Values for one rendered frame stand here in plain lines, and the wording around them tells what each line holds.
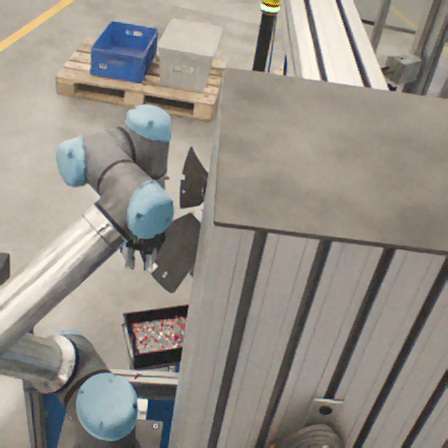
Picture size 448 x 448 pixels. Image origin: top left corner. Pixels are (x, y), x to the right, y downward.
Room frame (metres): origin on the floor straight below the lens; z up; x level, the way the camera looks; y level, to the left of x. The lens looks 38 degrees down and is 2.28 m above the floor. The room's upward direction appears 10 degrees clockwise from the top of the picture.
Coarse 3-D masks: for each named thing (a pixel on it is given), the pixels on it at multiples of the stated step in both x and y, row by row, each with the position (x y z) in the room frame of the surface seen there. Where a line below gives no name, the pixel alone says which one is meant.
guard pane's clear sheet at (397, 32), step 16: (400, 0) 2.64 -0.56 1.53; (416, 0) 2.48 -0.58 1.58; (384, 16) 2.78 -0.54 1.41; (400, 16) 2.59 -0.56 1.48; (416, 16) 2.43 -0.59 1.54; (384, 32) 2.71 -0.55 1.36; (400, 32) 2.53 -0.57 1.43; (384, 48) 2.65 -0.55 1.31; (400, 48) 2.48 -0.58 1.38; (384, 64) 2.60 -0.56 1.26; (432, 80) 2.10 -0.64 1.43; (432, 96) 2.06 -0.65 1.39
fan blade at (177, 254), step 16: (176, 224) 1.49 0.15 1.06; (192, 224) 1.48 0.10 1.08; (176, 240) 1.45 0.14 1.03; (192, 240) 1.45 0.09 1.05; (144, 256) 1.44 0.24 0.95; (160, 256) 1.42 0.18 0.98; (176, 256) 1.41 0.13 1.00; (192, 256) 1.41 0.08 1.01; (160, 272) 1.38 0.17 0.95; (176, 272) 1.38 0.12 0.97; (176, 288) 1.34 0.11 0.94
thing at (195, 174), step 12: (192, 156) 1.78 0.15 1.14; (192, 168) 1.74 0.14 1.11; (204, 168) 1.67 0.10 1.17; (180, 180) 1.79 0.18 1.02; (192, 180) 1.72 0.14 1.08; (204, 180) 1.65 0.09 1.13; (180, 192) 1.76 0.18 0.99; (192, 192) 1.70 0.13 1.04; (180, 204) 1.74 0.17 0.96; (192, 204) 1.69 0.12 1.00
